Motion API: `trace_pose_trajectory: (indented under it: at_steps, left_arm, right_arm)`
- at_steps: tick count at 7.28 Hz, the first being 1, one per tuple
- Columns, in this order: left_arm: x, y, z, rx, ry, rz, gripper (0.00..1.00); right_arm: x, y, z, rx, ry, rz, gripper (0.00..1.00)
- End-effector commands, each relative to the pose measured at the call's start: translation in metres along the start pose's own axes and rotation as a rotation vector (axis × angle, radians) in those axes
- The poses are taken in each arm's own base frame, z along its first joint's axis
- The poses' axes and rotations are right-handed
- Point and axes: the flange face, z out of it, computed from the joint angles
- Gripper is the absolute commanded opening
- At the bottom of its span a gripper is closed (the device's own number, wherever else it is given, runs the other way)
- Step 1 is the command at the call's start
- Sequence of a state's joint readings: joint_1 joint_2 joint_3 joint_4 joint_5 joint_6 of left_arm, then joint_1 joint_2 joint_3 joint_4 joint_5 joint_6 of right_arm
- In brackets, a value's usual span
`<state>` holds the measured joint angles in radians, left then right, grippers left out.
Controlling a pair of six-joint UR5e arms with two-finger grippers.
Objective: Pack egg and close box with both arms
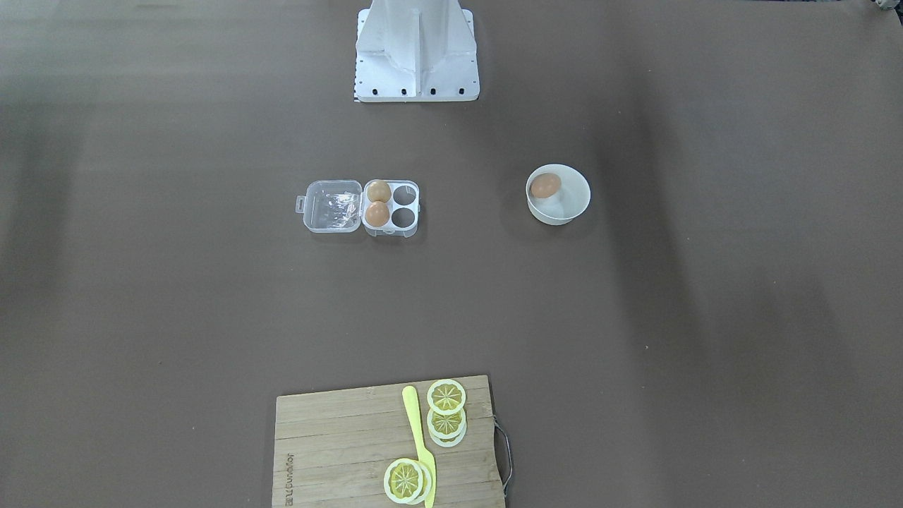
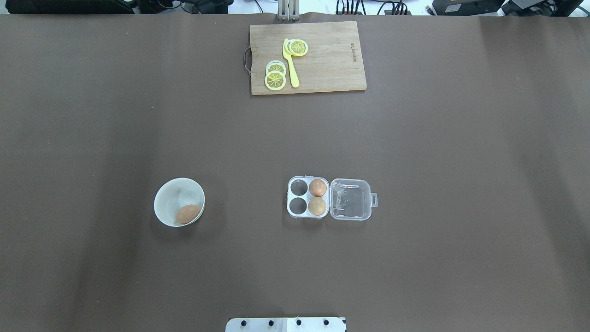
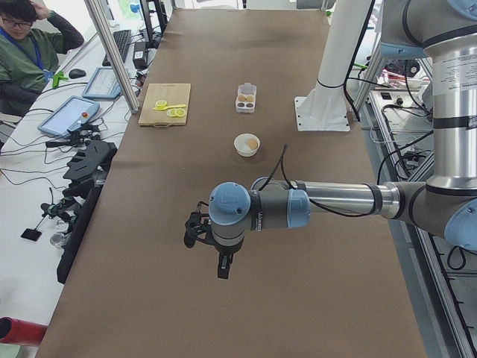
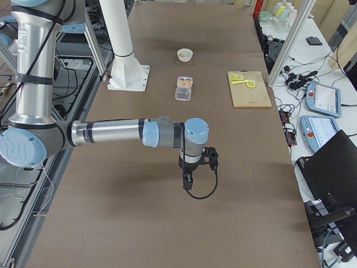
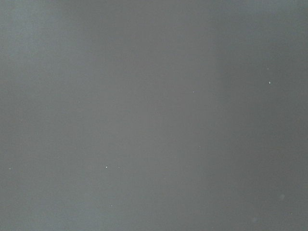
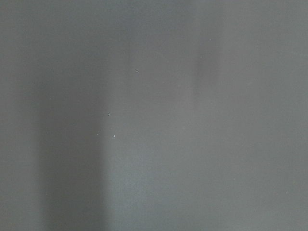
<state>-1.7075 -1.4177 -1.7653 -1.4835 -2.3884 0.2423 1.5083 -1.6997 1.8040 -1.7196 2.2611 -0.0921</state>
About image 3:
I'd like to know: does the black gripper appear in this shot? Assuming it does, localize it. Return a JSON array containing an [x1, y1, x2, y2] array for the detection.
[[217, 252, 233, 279]]

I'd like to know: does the brown egg from bowl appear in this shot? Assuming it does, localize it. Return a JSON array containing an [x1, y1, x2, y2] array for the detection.
[[247, 138, 259, 150]]

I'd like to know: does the clear plastic egg box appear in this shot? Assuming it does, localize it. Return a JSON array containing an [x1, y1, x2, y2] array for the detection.
[[236, 83, 256, 113]]

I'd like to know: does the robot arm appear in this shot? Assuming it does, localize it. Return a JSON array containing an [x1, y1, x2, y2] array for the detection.
[[206, 1, 476, 279]]

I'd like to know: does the white bowl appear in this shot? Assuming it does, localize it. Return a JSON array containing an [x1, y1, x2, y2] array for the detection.
[[233, 134, 260, 157]]

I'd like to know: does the yellow plastic knife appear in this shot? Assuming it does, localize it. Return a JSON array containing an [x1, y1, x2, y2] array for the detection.
[[154, 104, 186, 110]]

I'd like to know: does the wooden cutting board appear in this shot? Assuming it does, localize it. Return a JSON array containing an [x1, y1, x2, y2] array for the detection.
[[138, 84, 191, 128]]

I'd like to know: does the teach pendant near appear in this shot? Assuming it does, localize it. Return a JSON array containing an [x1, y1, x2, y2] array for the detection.
[[37, 96, 100, 137]]

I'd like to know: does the teach pendant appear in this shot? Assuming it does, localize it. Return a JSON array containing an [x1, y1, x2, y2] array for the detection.
[[82, 67, 121, 101], [37, 96, 100, 137]]

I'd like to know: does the teach pendant far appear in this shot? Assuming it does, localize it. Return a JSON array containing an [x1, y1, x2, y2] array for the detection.
[[82, 67, 121, 101]]

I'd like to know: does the red cylinder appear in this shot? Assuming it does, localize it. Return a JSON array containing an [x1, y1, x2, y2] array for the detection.
[[1, 317, 48, 347]]

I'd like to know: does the black power adapter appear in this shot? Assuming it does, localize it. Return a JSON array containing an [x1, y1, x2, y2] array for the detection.
[[133, 42, 148, 70]]

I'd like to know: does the black computer mouse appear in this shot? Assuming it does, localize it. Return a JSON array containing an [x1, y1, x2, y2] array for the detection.
[[68, 69, 86, 79]]

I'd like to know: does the black keyboard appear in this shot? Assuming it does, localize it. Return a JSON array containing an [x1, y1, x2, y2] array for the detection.
[[111, 29, 131, 63]]

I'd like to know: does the seated person green shirt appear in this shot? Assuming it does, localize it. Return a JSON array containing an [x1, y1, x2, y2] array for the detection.
[[1, 1, 84, 116]]

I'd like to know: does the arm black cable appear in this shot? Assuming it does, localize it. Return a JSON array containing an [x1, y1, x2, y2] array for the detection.
[[260, 144, 377, 218]]

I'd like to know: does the lemon slice near handle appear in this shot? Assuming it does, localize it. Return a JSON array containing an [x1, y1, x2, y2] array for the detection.
[[166, 108, 186, 118]]

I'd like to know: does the white camera stand column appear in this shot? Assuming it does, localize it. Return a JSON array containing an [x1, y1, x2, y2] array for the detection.
[[294, 0, 374, 131]]

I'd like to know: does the aluminium frame post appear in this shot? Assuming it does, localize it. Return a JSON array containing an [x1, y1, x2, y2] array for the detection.
[[84, 0, 139, 114]]

